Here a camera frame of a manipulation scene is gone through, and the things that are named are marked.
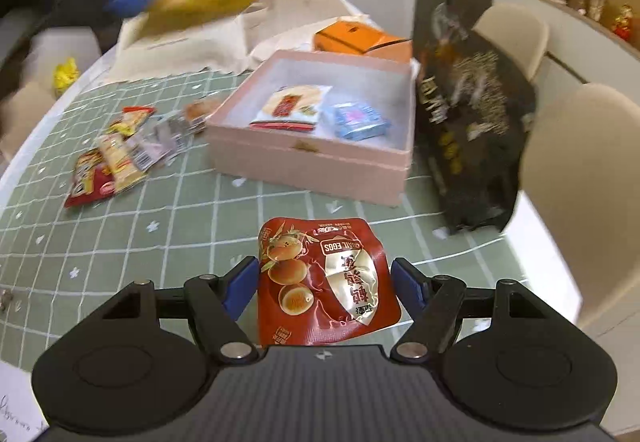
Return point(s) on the white and red snack packet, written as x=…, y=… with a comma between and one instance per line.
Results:
x=295, y=107

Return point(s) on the red quail egg packet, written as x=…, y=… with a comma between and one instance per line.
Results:
x=320, y=282

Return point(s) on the beige dining chair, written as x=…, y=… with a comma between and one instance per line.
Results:
x=515, y=34
x=35, y=72
x=585, y=182

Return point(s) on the green checked tablecloth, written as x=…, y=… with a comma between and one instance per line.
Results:
x=200, y=222

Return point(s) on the white paper sheet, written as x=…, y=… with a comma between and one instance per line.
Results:
x=20, y=402

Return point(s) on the orange striped snack packet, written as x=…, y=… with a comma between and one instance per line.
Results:
x=122, y=162

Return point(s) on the pink gift box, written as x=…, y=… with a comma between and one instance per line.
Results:
x=320, y=152

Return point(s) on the clear silver snack packet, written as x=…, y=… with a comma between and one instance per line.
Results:
x=157, y=142

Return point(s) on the red and gold figurine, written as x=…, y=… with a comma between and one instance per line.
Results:
x=623, y=24

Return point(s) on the large black snack bag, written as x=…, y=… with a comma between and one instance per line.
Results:
x=475, y=122

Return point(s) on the cream canvas tote bag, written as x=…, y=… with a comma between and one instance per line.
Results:
x=200, y=52

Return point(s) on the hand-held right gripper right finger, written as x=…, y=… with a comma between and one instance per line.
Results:
x=408, y=283

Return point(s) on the orange cardboard box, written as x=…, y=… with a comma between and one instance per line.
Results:
x=357, y=39

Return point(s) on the yellow and red snack packet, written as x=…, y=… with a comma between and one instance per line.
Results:
x=132, y=119

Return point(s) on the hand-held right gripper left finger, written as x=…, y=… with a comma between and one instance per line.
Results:
x=239, y=291

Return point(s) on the yellow crumpled bag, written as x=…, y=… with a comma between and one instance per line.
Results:
x=66, y=77

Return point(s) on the light blue snack packet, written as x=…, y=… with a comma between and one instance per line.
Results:
x=357, y=121

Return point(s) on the small brown cake packet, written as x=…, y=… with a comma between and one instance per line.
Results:
x=200, y=114

